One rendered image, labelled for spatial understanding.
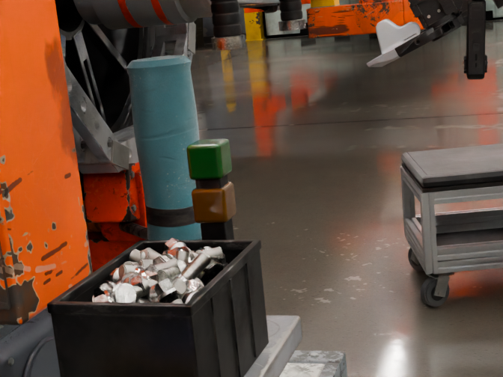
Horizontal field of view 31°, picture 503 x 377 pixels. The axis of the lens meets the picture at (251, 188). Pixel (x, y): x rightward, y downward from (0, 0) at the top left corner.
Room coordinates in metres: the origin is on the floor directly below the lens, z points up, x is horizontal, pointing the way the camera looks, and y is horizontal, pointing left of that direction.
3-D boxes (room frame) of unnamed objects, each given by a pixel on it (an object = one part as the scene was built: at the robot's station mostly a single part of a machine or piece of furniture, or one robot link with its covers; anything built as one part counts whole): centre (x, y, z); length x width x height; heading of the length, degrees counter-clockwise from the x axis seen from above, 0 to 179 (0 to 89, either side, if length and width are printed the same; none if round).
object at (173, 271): (0.85, 0.09, 0.51); 0.20 x 0.14 x 0.13; 161
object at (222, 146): (1.01, 0.04, 0.64); 0.04 x 0.04 x 0.04; 72
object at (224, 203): (1.01, 0.04, 0.59); 0.04 x 0.04 x 0.04; 72
